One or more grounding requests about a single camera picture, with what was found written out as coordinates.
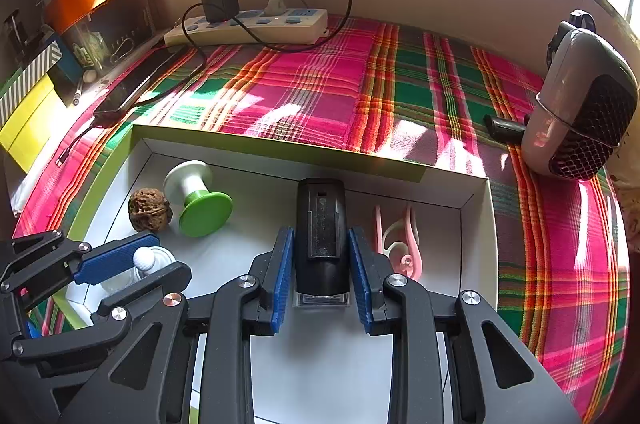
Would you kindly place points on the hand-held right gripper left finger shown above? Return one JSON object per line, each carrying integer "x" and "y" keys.
{"x": 282, "y": 279}

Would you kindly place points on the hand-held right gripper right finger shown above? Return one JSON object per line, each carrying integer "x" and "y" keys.
{"x": 360, "y": 279}

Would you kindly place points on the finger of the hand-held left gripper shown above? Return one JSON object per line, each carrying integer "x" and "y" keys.
{"x": 150, "y": 286}
{"x": 107, "y": 261}

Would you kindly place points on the clear hook with white knob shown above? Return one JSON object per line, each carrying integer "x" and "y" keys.
{"x": 145, "y": 260}

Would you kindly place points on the plain pink plastic clip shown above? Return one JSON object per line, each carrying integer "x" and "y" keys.
{"x": 407, "y": 268}

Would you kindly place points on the black device with clear cap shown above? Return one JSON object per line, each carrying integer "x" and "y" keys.
{"x": 320, "y": 229}

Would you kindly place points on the large dark walnut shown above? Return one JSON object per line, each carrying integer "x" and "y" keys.
{"x": 150, "y": 210}

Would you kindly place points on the green and white cardboard box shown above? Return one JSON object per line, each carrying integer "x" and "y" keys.
{"x": 260, "y": 204}

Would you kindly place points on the green and white plastic spool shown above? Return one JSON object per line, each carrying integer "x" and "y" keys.
{"x": 207, "y": 214}

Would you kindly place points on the yellow cardboard box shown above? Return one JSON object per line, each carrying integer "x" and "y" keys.
{"x": 25, "y": 124}

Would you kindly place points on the black smartphone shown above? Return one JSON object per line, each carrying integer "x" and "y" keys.
{"x": 135, "y": 89}

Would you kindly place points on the pink green plaid cloth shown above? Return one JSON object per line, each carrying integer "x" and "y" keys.
{"x": 325, "y": 94}

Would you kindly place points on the small black adapter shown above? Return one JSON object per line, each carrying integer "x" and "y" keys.
{"x": 502, "y": 127}

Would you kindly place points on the green white striped box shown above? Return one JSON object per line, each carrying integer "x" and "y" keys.
{"x": 37, "y": 61}

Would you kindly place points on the white power strip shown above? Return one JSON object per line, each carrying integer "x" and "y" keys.
{"x": 300, "y": 29}

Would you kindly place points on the beige plug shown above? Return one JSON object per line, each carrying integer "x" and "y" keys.
{"x": 277, "y": 4}

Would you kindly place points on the small grey fan heater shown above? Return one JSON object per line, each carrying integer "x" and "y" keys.
{"x": 590, "y": 119}

